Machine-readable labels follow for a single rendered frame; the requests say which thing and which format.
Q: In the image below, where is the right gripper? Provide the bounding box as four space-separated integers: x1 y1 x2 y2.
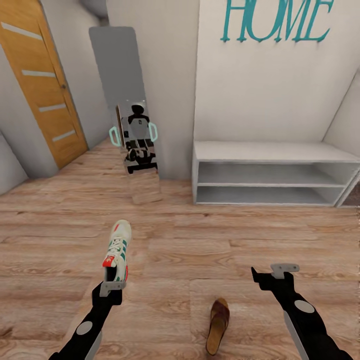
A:
251 267 295 298

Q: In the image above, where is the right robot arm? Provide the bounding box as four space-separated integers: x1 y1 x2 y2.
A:
251 263 353 360

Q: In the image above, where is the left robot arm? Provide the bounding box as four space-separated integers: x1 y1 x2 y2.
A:
49 281 127 360

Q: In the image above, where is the gym shoe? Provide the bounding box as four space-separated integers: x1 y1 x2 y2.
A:
102 219 132 282

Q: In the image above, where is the sandal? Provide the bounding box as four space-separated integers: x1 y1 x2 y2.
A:
205 297 230 356

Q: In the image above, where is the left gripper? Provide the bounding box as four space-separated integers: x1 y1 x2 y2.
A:
92 281 123 314

